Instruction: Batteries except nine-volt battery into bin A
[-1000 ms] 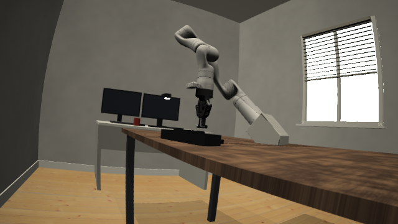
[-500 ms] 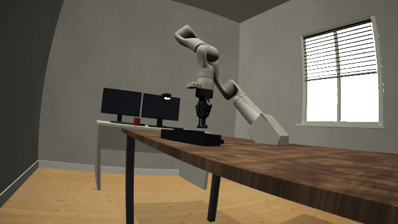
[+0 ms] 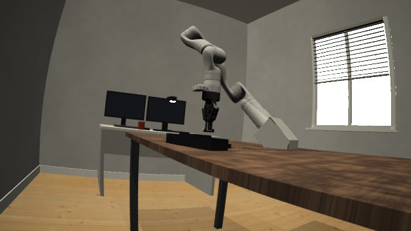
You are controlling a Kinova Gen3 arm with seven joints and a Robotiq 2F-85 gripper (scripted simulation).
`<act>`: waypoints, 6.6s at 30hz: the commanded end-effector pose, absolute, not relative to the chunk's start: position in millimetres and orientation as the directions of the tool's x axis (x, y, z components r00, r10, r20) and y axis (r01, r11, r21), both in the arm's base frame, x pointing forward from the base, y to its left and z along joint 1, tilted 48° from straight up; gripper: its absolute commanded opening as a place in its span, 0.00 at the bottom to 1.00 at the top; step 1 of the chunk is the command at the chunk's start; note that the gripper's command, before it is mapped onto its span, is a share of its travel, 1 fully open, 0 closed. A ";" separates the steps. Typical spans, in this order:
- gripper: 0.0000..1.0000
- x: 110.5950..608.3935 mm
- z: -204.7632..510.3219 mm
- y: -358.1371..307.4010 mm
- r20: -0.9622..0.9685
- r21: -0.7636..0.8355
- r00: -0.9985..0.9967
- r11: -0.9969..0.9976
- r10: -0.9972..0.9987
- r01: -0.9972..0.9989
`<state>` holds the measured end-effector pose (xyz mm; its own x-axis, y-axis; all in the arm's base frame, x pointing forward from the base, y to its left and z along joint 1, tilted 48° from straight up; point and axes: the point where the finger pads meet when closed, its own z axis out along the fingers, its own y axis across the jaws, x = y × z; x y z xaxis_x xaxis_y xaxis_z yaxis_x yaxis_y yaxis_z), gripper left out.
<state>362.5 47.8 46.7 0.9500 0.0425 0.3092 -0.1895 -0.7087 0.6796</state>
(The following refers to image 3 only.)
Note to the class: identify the black rack of three bins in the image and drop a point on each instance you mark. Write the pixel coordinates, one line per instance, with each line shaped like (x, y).
(203, 142)

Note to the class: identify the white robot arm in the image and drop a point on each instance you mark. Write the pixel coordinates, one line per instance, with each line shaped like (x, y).
(215, 72)

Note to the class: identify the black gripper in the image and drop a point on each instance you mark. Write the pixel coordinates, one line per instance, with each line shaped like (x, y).
(210, 110)

